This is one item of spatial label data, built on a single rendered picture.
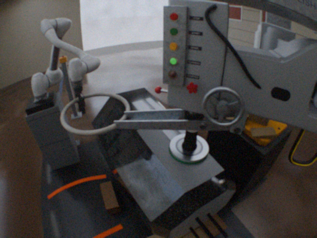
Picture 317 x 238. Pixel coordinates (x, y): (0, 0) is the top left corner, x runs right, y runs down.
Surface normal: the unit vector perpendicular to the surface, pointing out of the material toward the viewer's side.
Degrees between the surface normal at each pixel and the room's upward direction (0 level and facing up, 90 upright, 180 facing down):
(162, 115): 90
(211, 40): 90
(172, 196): 45
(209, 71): 90
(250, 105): 90
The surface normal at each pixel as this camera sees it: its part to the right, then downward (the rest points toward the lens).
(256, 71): -0.40, 0.52
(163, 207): -0.61, -0.39
